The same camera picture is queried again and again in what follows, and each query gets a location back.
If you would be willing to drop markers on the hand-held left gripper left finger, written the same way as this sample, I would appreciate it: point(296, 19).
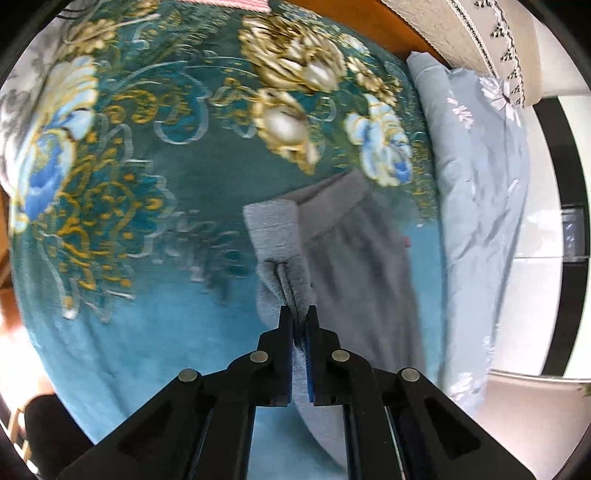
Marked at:
point(277, 369)

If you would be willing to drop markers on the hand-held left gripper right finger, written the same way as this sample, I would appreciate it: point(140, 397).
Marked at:
point(310, 369)

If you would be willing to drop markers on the grey sweatpants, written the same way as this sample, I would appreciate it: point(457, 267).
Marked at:
point(360, 277)

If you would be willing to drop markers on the teal floral plush blanket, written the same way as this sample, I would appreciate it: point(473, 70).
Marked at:
point(138, 300)

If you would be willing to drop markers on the white glossy wardrobe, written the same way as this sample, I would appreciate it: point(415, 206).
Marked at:
point(531, 300)

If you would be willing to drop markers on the light blue floral quilt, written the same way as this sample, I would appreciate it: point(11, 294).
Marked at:
point(475, 184)

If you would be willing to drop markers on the grey white patterned cloth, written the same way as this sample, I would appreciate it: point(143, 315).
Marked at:
point(23, 115)

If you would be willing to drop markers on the pink cloth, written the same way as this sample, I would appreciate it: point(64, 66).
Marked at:
point(231, 3)

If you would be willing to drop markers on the beige quilted headboard cover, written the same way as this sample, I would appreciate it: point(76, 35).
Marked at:
point(461, 27)

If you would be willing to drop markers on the wooden bed frame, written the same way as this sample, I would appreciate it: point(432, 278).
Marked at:
point(392, 32)

